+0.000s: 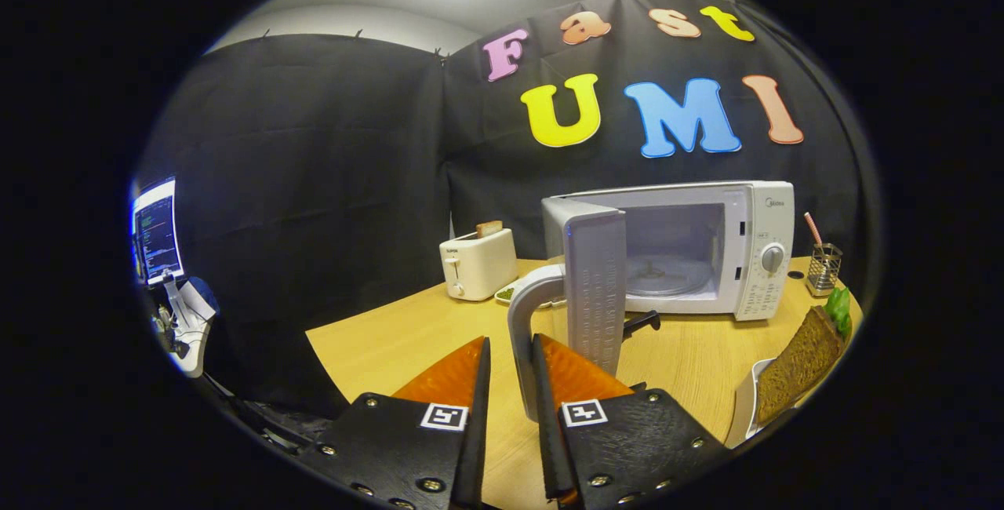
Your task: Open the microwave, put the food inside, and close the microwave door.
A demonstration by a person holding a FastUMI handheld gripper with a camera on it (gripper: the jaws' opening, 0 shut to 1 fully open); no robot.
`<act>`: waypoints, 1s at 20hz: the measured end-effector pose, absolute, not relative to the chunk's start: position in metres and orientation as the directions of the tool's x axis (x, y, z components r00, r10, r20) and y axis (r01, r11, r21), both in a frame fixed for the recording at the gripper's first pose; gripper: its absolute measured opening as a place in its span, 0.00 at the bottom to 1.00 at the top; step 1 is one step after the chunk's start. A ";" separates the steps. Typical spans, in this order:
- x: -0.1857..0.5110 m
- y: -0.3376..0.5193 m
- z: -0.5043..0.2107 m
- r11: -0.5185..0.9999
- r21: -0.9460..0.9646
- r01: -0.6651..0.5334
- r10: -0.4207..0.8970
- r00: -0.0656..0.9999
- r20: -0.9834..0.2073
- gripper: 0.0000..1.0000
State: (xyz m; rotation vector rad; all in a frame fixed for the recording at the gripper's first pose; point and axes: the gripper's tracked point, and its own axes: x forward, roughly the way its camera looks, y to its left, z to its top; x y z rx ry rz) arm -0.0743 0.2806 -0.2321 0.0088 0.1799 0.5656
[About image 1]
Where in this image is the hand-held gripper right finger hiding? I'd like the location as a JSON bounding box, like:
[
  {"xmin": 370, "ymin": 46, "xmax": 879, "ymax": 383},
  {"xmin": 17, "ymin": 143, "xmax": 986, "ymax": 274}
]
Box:
[{"xmin": 532, "ymin": 333, "xmax": 732, "ymax": 510}]

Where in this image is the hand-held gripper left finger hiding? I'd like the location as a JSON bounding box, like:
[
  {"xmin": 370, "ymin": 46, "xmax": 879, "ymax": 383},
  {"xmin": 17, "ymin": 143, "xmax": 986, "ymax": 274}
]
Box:
[{"xmin": 296, "ymin": 336, "xmax": 493, "ymax": 510}]

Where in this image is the brown bread lettuce sandwich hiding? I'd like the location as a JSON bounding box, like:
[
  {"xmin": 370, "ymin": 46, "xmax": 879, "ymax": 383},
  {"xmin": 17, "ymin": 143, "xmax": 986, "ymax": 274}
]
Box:
[{"xmin": 755, "ymin": 286, "xmax": 853, "ymax": 426}]

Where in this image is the white microwave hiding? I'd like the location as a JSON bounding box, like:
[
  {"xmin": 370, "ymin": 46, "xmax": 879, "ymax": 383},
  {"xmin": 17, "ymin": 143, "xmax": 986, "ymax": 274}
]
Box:
[{"xmin": 507, "ymin": 180, "xmax": 796, "ymax": 423}]

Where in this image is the white divided bean dish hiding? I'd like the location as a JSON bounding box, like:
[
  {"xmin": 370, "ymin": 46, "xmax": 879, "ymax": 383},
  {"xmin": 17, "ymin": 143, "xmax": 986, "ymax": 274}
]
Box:
[{"xmin": 494, "ymin": 279, "xmax": 566, "ymax": 309}]

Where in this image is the white toaster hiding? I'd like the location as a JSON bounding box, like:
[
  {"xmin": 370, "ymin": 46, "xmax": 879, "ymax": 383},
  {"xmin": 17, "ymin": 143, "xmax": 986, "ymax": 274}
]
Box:
[{"xmin": 439, "ymin": 228, "xmax": 519, "ymax": 302}]

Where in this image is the white rectangular tray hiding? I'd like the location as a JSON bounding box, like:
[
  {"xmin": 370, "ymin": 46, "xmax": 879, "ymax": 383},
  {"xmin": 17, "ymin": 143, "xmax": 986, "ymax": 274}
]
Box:
[{"xmin": 726, "ymin": 359, "xmax": 797, "ymax": 448}]

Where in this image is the white plastic stand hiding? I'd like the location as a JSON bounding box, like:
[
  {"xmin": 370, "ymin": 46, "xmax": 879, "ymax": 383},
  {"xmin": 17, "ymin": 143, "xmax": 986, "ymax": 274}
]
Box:
[{"xmin": 153, "ymin": 275, "xmax": 218, "ymax": 379}]

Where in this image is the black backdrop cloth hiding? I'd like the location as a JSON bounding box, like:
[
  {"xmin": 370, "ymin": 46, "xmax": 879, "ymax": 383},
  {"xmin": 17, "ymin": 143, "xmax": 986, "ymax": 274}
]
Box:
[{"xmin": 137, "ymin": 0, "xmax": 879, "ymax": 417}]

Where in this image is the metal mesh holder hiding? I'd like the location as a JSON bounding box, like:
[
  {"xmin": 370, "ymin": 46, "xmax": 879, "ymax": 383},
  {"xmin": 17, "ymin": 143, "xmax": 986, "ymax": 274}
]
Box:
[{"xmin": 806, "ymin": 243, "xmax": 843, "ymax": 297}]

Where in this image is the computer monitor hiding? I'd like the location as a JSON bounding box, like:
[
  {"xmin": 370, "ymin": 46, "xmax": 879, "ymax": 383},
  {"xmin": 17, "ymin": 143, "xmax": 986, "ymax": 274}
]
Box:
[{"xmin": 129, "ymin": 177, "xmax": 186, "ymax": 286}]

